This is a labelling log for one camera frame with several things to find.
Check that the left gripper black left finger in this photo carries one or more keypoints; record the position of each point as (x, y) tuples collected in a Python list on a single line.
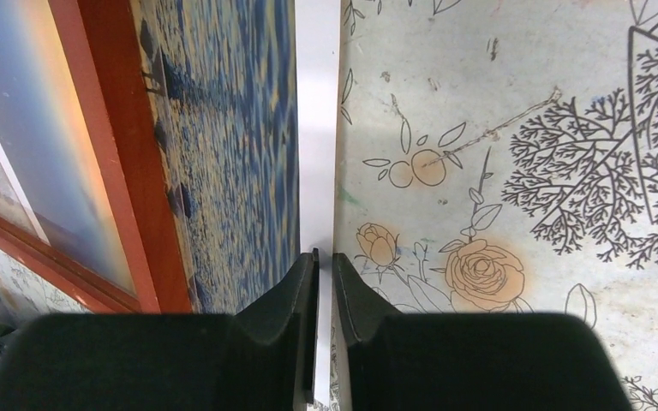
[(164, 363)]

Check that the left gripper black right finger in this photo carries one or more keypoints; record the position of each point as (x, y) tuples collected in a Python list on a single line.
[(466, 361)]

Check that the sunset beach photo print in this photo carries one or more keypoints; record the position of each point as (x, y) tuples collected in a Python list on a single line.
[(245, 107)]

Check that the orange wooden photo frame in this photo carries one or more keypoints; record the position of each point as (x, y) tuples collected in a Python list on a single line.
[(83, 199)]

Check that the floral table cloth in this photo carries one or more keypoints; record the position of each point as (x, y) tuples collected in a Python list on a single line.
[(491, 157)]

